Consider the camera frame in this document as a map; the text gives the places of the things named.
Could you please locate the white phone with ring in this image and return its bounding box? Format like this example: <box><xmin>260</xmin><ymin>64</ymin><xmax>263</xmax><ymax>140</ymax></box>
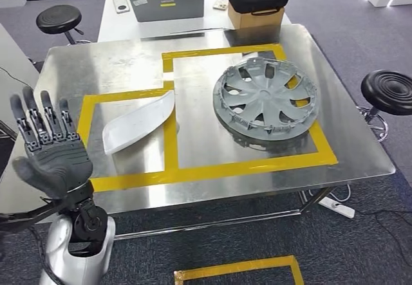
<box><xmin>112</xmin><ymin>0</ymin><xmax>131</xmax><ymax>15</ymax></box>

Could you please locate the white power strip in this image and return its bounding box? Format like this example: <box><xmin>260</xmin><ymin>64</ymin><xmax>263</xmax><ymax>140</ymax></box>
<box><xmin>318</xmin><ymin>196</ymin><xmax>355</xmax><ymax>219</ymax></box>

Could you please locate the grey wheel hubcap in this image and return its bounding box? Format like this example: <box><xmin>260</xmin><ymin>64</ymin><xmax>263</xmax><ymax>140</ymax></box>
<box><xmin>212</xmin><ymin>57</ymin><xmax>320</xmax><ymax>142</ymax></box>

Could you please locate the black stool chrome base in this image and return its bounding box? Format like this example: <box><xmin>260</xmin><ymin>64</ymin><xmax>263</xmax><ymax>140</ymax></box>
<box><xmin>35</xmin><ymin>5</ymin><xmax>92</xmax><ymax>46</ymax></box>
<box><xmin>356</xmin><ymin>69</ymin><xmax>412</xmax><ymax>143</ymax></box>

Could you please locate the yellow floor tape marking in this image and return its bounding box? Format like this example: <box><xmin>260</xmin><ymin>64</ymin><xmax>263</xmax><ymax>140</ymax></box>
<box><xmin>174</xmin><ymin>255</ymin><xmax>305</xmax><ymax>285</ymax></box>

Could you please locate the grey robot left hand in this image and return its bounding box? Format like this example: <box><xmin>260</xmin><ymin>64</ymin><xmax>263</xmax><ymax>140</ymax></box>
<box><xmin>9</xmin><ymin>86</ymin><xmax>94</xmax><ymax>201</ymax></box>

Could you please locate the steel workbench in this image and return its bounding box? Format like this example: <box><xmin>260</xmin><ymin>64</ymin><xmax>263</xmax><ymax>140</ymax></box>
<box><xmin>0</xmin><ymin>23</ymin><xmax>396</xmax><ymax>241</ymax></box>

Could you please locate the white curved plastic part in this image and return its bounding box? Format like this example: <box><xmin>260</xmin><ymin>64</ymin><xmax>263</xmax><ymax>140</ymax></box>
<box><xmin>102</xmin><ymin>89</ymin><xmax>175</xmax><ymax>156</ymax></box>

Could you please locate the large yellow tape rectangle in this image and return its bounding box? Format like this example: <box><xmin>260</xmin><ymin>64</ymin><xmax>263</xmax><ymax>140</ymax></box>
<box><xmin>161</xmin><ymin>43</ymin><xmax>339</xmax><ymax>184</ymax></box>

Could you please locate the white desk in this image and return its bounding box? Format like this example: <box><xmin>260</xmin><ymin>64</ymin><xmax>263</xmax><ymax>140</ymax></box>
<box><xmin>0</xmin><ymin>23</ymin><xmax>40</xmax><ymax>141</ymax></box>
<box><xmin>97</xmin><ymin>0</ymin><xmax>292</xmax><ymax>43</ymax></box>

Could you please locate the small yellow tape rectangle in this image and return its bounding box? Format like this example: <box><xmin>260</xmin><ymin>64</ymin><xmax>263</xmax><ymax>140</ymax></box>
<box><xmin>77</xmin><ymin>80</ymin><xmax>180</xmax><ymax>193</ymax></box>

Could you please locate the thin black cable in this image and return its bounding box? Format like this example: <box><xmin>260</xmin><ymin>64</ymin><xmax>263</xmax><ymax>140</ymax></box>
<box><xmin>0</xmin><ymin>66</ymin><xmax>33</xmax><ymax>89</ymax></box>

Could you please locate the white cable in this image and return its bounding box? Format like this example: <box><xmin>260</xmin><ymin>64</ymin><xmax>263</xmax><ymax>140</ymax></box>
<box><xmin>309</xmin><ymin>184</ymin><xmax>352</xmax><ymax>203</ymax></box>

